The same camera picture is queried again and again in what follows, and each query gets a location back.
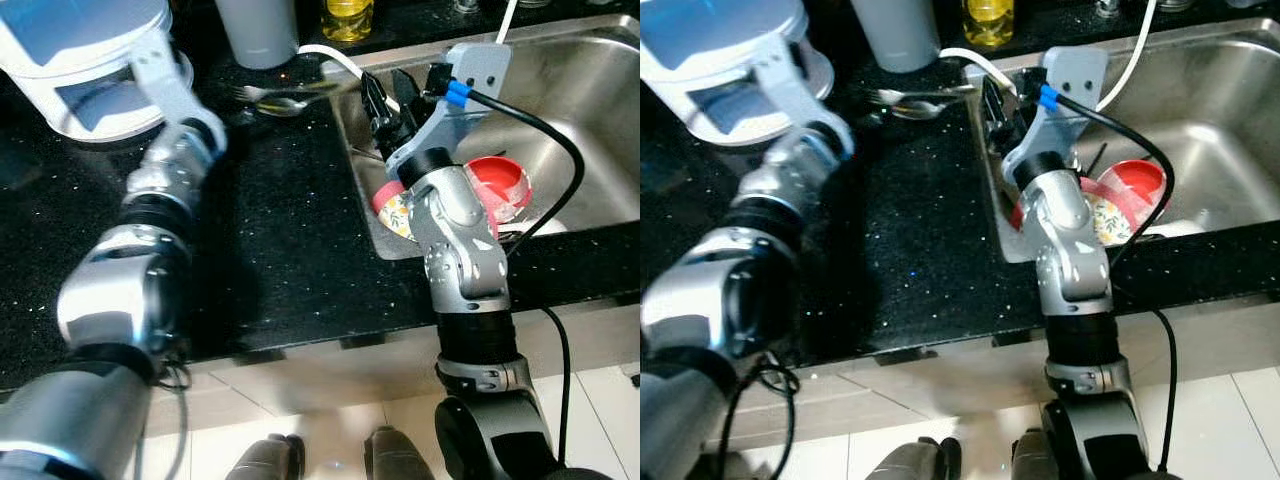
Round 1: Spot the grey robot foot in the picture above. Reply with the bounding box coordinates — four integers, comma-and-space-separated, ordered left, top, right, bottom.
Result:
362, 425, 437, 480
1010, 428, 1077, 480
225, 432, 307, 480
865, 437, 962, 480

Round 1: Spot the beige cabinet front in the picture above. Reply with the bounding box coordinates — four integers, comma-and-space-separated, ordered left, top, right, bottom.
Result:
790, 293, 1280, 443
140, 298, 641, 443

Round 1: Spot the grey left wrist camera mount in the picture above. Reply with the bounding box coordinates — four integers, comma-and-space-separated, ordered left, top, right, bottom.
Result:
128, 30, 198, 133
754, 35, 843, 153

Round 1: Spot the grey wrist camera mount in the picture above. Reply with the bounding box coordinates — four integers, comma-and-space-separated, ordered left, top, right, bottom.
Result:
128, 30, 198, 133
754, 35, 843, 153
385, 43, 512, 177
1003, 46, 1110, 187

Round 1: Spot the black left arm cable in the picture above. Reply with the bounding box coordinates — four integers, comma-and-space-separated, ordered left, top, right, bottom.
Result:
148, 348, 193, 393
714, 348, 802, 480

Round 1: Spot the steel fork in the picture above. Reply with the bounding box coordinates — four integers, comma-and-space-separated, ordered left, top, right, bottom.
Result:
234, 84, 335, 107
867, 87, 969, 108

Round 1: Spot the grey thermos bottle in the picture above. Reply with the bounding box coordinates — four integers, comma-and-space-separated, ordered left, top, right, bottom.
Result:
213, 0, 301, 72
848, 0, 942, 74

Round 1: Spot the grey robot right foot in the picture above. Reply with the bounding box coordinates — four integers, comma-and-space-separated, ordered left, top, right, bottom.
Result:
1010, 428, 1077, 480
362, 425, 437, 480

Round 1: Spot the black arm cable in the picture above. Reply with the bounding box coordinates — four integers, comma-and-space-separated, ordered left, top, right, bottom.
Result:
148, 348, 193, 393
714, 348, 802, 480
463, 88, 587, 253
1053, 88, 1177, 263

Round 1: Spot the yellow oil bottle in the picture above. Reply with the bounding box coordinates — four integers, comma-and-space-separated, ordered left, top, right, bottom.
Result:
322, 0, 375, 44
963, 0, 1015, 49

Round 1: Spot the steel spoon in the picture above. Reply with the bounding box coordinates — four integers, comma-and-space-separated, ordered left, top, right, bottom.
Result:
889, 97, 948, 122
255, 95, 313, 120

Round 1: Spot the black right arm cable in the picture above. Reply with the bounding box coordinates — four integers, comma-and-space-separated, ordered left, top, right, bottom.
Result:
463, 88, 587, 253
1053, 88, 1177, 263

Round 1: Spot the white stacked storage container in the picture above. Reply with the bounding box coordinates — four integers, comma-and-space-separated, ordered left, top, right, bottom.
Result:
640, 0, 837, 147
0, 0, 193, 143

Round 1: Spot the thin black hanging cable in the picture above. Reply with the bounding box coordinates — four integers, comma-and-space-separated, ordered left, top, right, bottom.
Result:
1149, 307, 1182, 473
540, 304, 574, 473

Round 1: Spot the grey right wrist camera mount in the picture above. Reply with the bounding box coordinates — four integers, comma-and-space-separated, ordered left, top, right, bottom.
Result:
1003, 46, 1110, 187
385, 43, 512, 177

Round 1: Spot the stainless steel sink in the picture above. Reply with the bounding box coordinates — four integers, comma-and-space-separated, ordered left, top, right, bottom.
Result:
325, 14, 641, 262
960, 14, 1280, 264

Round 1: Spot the white faucet hose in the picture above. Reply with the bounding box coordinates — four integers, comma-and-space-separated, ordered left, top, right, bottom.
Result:
940, 0, 1161, 112
298, 0, 519, 107

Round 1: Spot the grey robot left foot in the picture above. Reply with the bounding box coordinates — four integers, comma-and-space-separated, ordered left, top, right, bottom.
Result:
225, 432, 307, 480
865, 437, 962, 480

